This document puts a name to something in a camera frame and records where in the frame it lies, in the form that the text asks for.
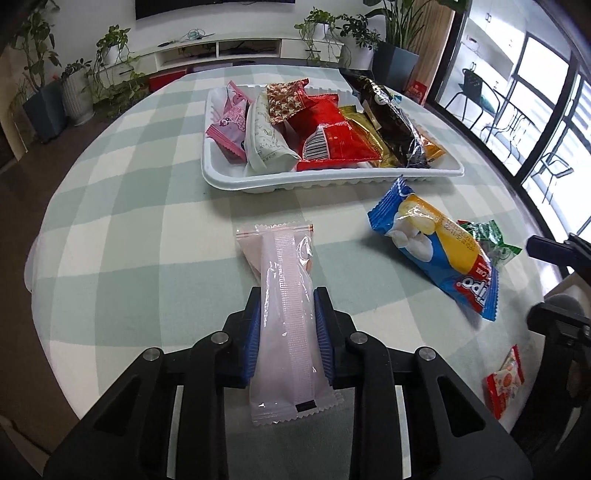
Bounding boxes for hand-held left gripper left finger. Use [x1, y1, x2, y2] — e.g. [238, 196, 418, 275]
[44, 286, 262, 480]

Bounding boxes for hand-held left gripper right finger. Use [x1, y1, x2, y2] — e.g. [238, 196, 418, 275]
[314, 286, 529, 480]

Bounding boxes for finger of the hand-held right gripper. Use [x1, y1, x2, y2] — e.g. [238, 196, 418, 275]
[527, 233, 591, 278]

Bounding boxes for pale pink clear snack packet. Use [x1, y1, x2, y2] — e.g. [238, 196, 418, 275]
[236, 222, 341, 428]

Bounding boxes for white plastic tray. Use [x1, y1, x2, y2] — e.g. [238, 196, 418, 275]
[202, 83, 465, 193]

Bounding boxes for red snack bag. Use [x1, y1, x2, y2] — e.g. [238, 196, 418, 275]
[286, 95, 382, 172]

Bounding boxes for dark brown snack packet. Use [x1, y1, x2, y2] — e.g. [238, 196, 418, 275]
[344, 74, 432, 169]

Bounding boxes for white snack bag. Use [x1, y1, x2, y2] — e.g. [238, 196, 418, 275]
[243, 92, 300, 176]

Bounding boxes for gold foil snack packet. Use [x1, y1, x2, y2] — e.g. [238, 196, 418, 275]
[339, 105, 402, 168]

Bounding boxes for green snack packet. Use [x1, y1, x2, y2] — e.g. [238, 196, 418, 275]
[457, 220, 522, 268]

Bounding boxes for small red orange snack packet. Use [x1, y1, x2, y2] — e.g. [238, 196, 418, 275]
[484, 344, 526, 420]

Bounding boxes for blue yellow snack packet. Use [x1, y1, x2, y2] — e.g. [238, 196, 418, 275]
[368, 175, 500, 321]

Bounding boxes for black metal chair teal cushion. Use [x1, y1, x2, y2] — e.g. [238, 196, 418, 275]
[445, 68, 502, 130]

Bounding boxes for large pink snack packet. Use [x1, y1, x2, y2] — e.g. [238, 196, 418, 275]
[205, 99, 250, 162]

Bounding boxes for beige curtain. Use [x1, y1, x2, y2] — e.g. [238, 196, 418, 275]
[411, 0, 455, 95]

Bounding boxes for red gold patterned snack packet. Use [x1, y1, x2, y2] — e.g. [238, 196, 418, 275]
[266, 78, 310, 125]

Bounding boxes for tall plant in dark planter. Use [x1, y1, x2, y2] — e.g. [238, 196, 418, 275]
[365, 0, 469, 90]

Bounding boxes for small pink snack packet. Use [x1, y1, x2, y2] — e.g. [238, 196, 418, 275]
[225, 82, 252, 108]

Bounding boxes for red storage box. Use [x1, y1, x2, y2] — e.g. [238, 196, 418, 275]
[148, 69, 188, 90]

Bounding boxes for leafy plant in white pot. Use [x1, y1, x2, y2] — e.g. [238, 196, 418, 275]
[339, 14, 382, 70]

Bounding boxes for white television cabinet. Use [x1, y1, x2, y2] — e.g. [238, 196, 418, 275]
[113, 36, 345, 77]

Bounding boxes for plant in white ribbed pot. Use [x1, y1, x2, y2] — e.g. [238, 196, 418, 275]
[60, 60, 95, 126]

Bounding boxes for plant in grey-blue planter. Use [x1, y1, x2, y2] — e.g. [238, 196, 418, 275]
[9, 0, 68, 141]

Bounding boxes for trailing pothos in white pot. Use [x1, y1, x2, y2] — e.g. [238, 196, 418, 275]
[90, 25, 151, 112]

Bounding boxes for black television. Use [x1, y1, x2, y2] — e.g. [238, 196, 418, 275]
[135, 0, 296, 20]

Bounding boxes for pothos on wire stand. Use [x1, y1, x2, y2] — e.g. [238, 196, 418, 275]
[294, 8, 345, 65]

